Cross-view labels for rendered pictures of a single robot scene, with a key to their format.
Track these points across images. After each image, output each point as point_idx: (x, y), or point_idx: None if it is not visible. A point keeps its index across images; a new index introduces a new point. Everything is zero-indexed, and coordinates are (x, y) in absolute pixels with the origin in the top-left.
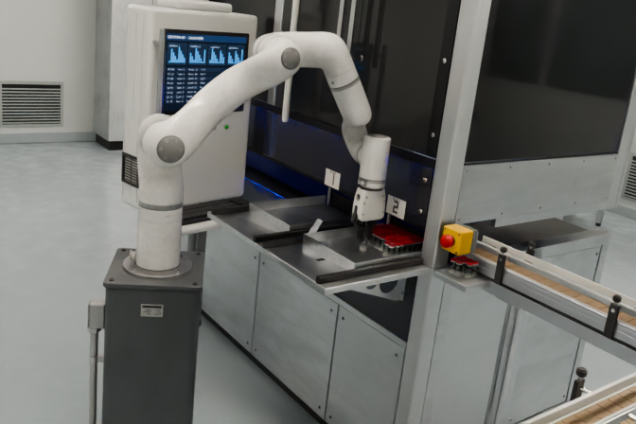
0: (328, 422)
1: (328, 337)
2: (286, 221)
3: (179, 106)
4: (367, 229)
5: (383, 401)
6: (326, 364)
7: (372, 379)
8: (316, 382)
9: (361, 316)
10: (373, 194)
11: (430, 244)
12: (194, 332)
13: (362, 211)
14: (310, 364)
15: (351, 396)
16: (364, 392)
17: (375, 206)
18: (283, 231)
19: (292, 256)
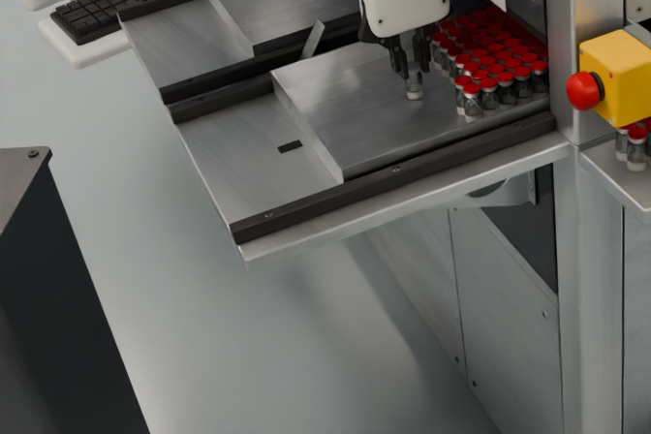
0: (474, 391)
1: (443, 236)
2: (275, 18)
3: None
4: (417, 46)
5: (542, 395)
6: (451, 287)
7: (518, 346)
8: (445, 313)
9: (479, 213)
10: None
11: (562, 85)
12: (10, 351)
13: (377, 15)
14: (431, 277)
15: (495, 360)
16: (511, 363)
17: None
18: (249, 55)
19: (227, 145)
